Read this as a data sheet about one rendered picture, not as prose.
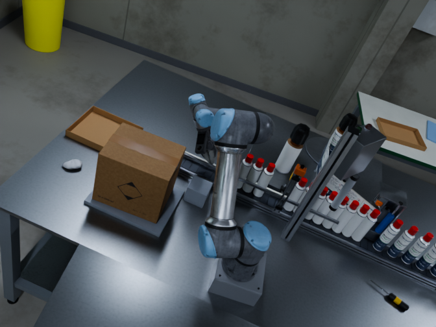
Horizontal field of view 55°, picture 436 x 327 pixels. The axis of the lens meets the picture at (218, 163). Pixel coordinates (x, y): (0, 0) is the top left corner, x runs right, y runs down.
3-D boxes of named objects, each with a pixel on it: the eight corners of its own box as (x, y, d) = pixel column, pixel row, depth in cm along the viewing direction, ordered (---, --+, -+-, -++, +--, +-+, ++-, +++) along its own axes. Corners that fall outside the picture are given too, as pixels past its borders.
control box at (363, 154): (363, 170, 179) (387, 137, 167) (340, 181, 169) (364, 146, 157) (346, 156, 184) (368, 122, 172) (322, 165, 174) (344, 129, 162)
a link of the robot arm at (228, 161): (242, 263, 151) (262, 111, 144) (202, 263, 146) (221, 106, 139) (230, 252, 162) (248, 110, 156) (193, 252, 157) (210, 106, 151)
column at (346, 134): (290, 235, 203) (359, 129, 160) (289, 242, 200) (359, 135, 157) (281, 231, 203) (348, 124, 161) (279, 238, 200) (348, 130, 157)
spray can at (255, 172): (252, 188, 213) (266, 159, 199) (250, 194, 209) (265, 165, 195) (243, 184, 213) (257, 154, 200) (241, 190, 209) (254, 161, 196)
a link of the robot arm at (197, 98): (189, 102, 186) (185, 95, 193) (194, 124, 192) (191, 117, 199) (205, 96, 187) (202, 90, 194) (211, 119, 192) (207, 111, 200)
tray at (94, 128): (142, 133, 227) (143, 127, 224) (119, 160, 207) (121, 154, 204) (92, 111, 228) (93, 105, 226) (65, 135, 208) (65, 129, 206)
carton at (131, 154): (173, 189, 200) (186, 146, 183) (156, 224, 182) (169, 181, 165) (114, 165, 200) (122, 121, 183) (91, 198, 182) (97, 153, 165)
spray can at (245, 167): (242, 184, 213) (256, 154, 200) (240, 191, 209) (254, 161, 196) (233, 180, 213) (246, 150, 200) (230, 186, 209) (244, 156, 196)
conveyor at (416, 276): (433, 272, 213) (438, 267, 210) (435, 290, 205) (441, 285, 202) (139, 142, 221) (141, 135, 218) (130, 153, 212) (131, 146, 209)
